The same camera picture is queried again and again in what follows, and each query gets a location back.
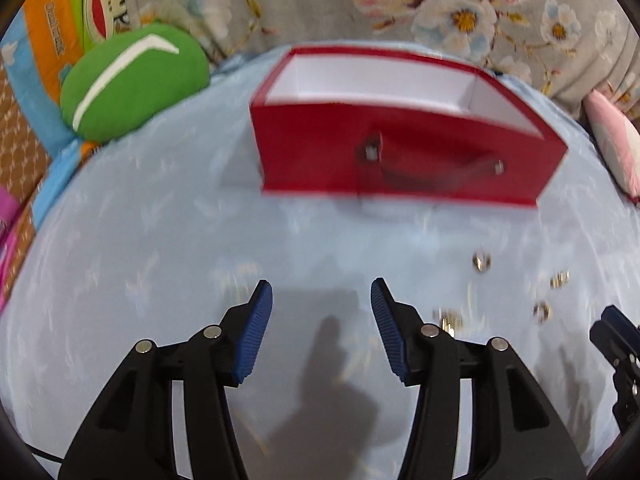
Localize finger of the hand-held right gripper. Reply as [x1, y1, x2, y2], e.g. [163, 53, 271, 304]
[589, 324, 640, 435]
[600, 305, 640, 349]

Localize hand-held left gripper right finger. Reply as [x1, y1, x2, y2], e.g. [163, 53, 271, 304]
[370, 277, 587, 480]

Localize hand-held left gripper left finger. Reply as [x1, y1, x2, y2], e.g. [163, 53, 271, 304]
[59, 279, 274, 480]

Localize gold hoop clasp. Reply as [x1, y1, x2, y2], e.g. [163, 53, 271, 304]
[434, 309, 462, 337]

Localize red box with strap handle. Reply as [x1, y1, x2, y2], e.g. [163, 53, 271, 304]
[249, 45, 569, 208]

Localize light blue palm-print sheet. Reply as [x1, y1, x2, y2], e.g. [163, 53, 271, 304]
[0, 42, 640, 480]

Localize pink and white plush pillow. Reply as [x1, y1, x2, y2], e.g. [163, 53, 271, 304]
[584, 89, 640, 203]

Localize green cushion with white stripe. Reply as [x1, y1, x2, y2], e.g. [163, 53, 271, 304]
[60, 22, 211, 142]

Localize pink cloth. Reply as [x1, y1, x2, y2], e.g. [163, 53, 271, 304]
[0, 185, 36, 311]

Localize brown patterned mat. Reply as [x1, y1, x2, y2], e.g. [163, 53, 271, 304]
[0, 65, 53, 201]

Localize grey floral blanket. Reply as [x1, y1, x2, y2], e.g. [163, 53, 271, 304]
[120, 0, 640, 121]

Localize colourful cartoon printed blanket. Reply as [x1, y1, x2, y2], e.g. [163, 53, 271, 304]
[0, 0, 136, 146]

